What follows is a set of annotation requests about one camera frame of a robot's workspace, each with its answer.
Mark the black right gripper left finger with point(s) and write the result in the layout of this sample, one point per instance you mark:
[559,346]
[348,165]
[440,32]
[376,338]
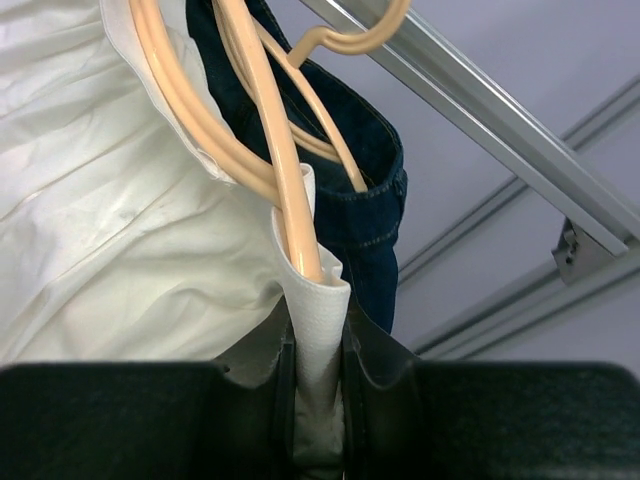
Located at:
[226,418]

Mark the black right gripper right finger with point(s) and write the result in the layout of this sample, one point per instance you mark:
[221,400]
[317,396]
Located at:
[409,418]

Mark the white pleated skirt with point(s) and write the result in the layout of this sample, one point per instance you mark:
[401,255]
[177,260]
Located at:
[122,240]

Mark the beige wooden hanger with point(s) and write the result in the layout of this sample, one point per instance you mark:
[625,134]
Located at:
[355,146]
[279,181]

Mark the dark navy skirt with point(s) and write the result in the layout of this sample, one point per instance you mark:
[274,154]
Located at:
[361,231]

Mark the aluminium frame strut right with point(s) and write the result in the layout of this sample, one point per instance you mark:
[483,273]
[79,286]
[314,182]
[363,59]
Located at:
[511,256]

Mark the aluminium hanging rail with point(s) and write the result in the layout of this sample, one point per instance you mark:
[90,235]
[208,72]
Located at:
[438,72]

